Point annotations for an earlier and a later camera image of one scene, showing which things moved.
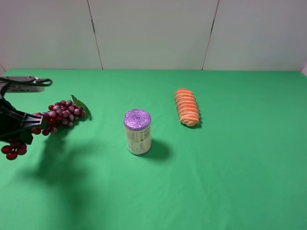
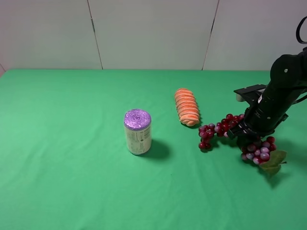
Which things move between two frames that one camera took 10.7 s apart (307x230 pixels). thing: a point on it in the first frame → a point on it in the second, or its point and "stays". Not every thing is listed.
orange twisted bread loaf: (187, 108) stays
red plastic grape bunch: (64, 112) → (262, 152)
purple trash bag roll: (137, 123) stays
